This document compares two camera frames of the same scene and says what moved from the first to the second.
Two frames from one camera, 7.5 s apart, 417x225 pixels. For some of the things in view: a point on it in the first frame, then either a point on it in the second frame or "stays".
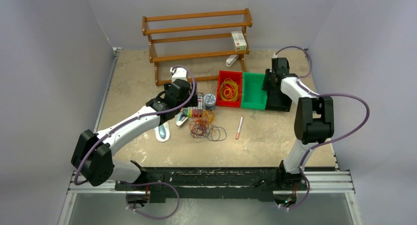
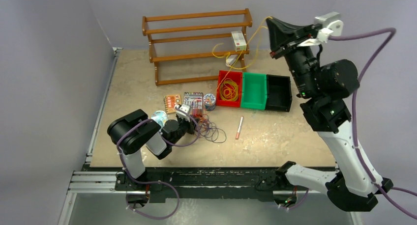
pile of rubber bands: [200, 128] stays
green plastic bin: [253, 96] stays
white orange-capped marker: [239, 127] stays
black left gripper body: [193, 102] → [184, 126]
